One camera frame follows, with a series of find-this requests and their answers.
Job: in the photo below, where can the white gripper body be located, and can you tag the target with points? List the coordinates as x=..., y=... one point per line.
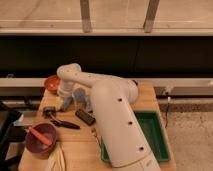
x=64, y=89

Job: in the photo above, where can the blue sponge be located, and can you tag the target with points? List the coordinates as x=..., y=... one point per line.
x=66, y=103

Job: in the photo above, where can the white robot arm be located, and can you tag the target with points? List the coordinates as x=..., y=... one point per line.
x=111, y=99

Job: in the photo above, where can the red-orange bowl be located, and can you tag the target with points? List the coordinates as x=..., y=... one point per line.
x=52, y=83

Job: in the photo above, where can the crumpled blue-white cloth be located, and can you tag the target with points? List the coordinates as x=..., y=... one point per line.
x=89, y=108

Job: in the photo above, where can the black rectangular remote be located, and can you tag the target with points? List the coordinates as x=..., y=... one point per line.
x=85, y=117

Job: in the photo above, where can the small metal fork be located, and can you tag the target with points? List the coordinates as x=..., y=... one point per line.
x=94, y=133

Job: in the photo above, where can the orange carrot stick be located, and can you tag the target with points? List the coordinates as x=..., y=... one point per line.
x=40, y=136

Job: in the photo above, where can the purple bowl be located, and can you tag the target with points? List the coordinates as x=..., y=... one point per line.
x=35, y=146

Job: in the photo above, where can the green plastic tray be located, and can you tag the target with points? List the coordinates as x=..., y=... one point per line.
x=153, y=133

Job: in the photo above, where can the black handled tool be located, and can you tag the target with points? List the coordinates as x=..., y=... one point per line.
x=50, y=112

